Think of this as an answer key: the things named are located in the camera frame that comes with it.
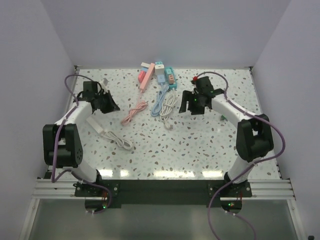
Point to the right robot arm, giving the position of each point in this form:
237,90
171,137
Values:
254,138

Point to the green plug adapter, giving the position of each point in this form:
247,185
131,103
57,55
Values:
223,118

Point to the teal power strip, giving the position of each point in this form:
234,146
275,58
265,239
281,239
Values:
175,85

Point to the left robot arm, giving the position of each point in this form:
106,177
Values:
62,146

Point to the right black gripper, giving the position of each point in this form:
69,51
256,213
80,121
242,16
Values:
188,96

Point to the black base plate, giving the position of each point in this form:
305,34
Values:
113,194

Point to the white charger cube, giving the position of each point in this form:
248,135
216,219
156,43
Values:
159,69

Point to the blue power strip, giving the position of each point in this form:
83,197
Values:
161,79

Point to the red pink plug adapter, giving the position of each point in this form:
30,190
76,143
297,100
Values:
141,76

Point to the pink power strip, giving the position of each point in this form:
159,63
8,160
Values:
147,77

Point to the salmon plug adapter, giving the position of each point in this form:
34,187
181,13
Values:
171,79

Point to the teal plug adapter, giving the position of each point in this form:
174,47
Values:
169,71

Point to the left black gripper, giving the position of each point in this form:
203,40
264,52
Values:
111,106

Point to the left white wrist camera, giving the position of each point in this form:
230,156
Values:
104,84

